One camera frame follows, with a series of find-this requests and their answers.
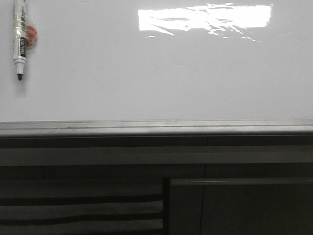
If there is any white whiteboard marker pen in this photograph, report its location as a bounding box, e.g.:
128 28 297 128
13 0 37 81

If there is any grey cabinet panel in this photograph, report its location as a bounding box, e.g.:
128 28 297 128
170 178 313 235

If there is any white whiteboard with aluminium frame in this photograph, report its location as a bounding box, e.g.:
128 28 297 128
0 0 313 138

